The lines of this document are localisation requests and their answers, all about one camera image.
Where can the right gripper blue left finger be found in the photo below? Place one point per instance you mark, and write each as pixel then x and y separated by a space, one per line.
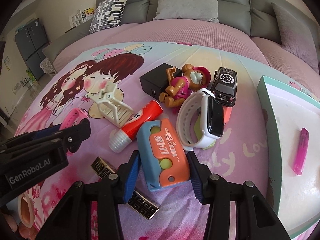
pixel 127 174

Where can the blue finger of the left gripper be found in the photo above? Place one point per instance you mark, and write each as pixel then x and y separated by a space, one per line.
pixel 74 135
pixel 46 132

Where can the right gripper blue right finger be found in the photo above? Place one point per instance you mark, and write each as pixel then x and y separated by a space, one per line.
pixel 199 176

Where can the pink kids watch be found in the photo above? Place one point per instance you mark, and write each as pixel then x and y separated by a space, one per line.
pixel 73 118

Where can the small orange blue carrot knife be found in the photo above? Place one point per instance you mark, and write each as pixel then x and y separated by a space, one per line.
pixel 164 161

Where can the red white tube bottle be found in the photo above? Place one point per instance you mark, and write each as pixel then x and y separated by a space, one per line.
pixel 127 134

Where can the gold patterned lighter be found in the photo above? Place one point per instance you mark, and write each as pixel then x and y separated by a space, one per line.
pixel 139 201

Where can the cream plastic clip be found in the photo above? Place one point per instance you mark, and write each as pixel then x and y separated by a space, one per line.
pixel 112 109

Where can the white smart watch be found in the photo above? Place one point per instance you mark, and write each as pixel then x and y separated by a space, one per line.
pixel 211 119

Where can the black power adapter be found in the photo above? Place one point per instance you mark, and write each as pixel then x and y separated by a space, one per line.
pixel 155 81

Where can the black toy police car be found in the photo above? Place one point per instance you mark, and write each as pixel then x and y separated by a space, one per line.
pixel 224 86

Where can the brown pink dog toy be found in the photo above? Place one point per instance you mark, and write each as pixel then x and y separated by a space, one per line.
pixel 179 88

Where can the magenta lighter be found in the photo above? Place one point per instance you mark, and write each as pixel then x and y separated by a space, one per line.
pixel 300 158

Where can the large orange carrot knife toy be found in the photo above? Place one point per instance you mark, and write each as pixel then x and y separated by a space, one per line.
pixel 226 117

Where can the left hand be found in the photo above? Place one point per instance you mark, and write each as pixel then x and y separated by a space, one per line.
pixel 25 229

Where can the cartoon printed cloth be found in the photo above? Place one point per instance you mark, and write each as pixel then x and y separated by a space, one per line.
pixel 75 203

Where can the dark grey cabinet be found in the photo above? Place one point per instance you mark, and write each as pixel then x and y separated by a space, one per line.
pixel 31 39

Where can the white magazine rack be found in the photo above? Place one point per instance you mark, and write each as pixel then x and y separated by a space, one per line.
pixel 79 17

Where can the teal white box lid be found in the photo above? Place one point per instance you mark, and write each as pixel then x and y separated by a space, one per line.
pixel 287 110

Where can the black white patterned pillow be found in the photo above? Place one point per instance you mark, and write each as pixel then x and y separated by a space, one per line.
pixel 107 15

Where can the pink sofa seat cover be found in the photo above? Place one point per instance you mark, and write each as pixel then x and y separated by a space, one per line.
pixel 193 32

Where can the grey square cushion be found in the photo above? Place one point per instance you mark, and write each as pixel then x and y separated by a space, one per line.
pixel 202 10

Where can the grey purple cushion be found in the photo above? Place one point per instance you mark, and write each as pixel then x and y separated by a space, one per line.
pixel 296 37

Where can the grey sofa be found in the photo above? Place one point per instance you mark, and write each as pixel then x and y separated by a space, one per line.
pixel 275 20

